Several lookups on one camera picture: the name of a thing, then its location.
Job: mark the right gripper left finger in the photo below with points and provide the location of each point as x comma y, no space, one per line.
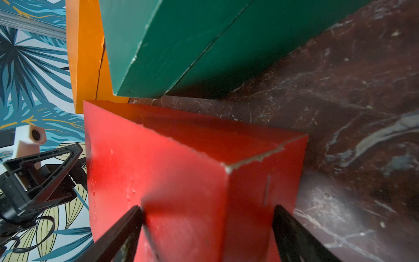
119,243

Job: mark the orange shoebox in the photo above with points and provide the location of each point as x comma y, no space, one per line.
88,60

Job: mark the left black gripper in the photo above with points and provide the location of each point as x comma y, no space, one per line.
32,184

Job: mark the left aluminium corner post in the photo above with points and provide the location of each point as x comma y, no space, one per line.
32,26

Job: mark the green shoebox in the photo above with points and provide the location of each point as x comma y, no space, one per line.
204,49

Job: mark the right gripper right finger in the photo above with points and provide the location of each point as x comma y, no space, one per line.
295,243

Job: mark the red shoebox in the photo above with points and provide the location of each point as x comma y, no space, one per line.
208,186

